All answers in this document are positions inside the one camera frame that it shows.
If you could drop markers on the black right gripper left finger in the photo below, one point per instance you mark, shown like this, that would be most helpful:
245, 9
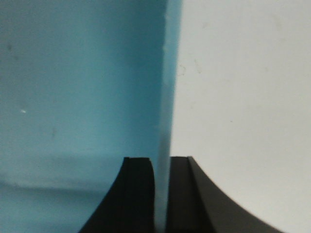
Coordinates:
128, 207

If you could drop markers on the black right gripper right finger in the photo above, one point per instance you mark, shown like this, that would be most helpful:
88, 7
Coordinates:
197, 205

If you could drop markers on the light blue plastic box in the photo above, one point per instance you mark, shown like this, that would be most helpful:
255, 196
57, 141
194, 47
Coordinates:
83, 84

